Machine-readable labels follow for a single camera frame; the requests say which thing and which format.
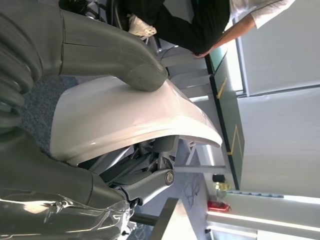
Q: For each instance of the person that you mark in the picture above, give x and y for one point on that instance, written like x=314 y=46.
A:
x=187 y=26

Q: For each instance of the green-topped table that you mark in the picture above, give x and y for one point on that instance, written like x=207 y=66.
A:
x=229 y=116

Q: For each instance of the small red object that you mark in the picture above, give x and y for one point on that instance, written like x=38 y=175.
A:
x=217 y=206

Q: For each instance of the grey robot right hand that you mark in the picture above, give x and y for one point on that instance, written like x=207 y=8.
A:
x=50 y=192

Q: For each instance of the steel workbench table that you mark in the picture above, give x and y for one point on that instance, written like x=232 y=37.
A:
x=175 y=222

